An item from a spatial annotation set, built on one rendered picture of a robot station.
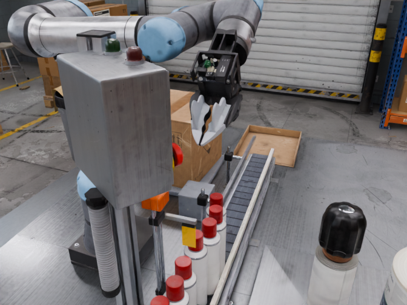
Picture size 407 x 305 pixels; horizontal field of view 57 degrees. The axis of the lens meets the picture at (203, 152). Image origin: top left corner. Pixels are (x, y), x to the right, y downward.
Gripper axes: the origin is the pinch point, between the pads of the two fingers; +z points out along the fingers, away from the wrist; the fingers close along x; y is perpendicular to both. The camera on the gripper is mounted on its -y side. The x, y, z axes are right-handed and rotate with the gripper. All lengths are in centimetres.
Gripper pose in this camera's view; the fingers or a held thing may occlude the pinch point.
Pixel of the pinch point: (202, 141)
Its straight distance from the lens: 62.5
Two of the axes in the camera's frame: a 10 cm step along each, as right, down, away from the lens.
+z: -2.7, 8.3, -4.9
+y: -1.6, -5.5, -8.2
